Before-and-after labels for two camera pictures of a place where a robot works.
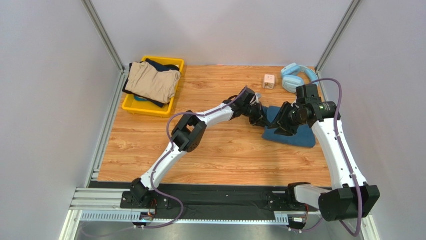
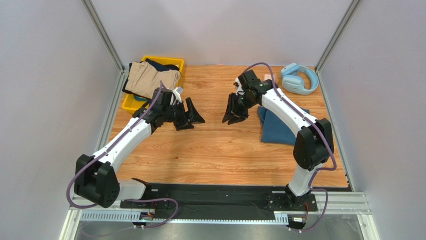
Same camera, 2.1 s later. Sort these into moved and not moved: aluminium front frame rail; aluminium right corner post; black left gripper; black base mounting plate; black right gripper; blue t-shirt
Moved: black left gripper; black right gripper
Not moved: aluminium right corner post; aluminium front frame rail; blue t-shirt; black base mounting plate
